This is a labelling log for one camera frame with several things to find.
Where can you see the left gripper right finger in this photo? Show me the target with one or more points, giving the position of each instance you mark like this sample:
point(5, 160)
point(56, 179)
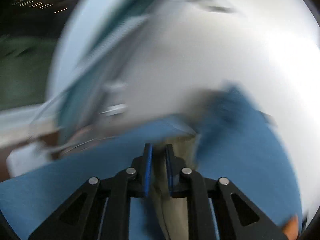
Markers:
point(216, 209)

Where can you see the blue fabric sofa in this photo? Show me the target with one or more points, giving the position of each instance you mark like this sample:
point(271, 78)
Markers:
point(234, 142)

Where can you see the orange cushion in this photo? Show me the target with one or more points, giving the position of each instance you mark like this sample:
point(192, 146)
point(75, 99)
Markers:
point(291, 229)

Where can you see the olive green sweatshirt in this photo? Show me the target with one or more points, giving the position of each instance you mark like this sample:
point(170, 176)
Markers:
point(172, 213)

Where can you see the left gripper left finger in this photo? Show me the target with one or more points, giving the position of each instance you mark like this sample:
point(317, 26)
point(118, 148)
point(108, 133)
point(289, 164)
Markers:
point(100, 209)

